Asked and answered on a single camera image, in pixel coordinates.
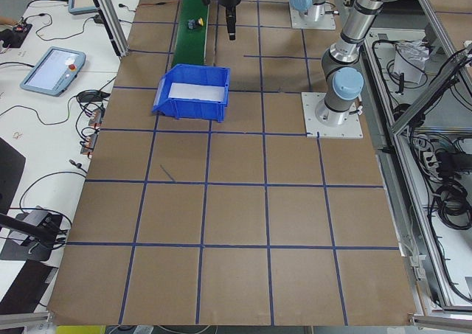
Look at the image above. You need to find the yellow mushroom push button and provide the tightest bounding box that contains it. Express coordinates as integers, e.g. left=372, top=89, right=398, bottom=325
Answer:
left=187, top=17, right=205, bottom=30

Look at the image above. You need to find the green conveyor belt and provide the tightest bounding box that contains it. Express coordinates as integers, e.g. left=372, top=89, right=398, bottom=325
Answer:
left=172, top=0, right=209, bottom=66

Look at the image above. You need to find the blue bin with foam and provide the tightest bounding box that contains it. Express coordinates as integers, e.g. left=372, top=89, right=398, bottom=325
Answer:
left=152, top=64, right=231, bottom=122

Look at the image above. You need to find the far teach pendant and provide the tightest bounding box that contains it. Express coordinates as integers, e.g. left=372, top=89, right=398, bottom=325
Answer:
left=68, top=0, right=97, bottom=15

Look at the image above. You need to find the teach pendant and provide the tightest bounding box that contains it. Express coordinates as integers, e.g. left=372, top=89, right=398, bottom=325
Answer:
left=68, top=0, right=97, bottom=15
left=20, top=46, right=86, bottom=97

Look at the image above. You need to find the near teach pendant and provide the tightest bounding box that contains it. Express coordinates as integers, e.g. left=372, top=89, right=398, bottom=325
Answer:
left=20, top=46, right=86, bottom=97

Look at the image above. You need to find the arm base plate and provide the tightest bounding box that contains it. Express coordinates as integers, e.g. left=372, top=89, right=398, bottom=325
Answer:
left=301, top=92, right=364, bottom=139
left=290, top=2, right=336, bottom=30

